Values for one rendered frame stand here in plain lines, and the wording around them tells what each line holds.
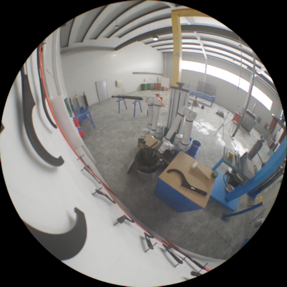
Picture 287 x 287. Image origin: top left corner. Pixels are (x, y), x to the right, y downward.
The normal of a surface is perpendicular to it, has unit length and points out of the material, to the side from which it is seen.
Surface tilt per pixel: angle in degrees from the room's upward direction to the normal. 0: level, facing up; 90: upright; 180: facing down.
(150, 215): 0
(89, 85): 90
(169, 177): 0
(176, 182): 0
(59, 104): 90
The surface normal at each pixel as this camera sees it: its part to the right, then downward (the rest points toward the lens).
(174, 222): -0.03, -0.72
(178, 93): -0.76, 0.47
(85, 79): 0.72, 0.47
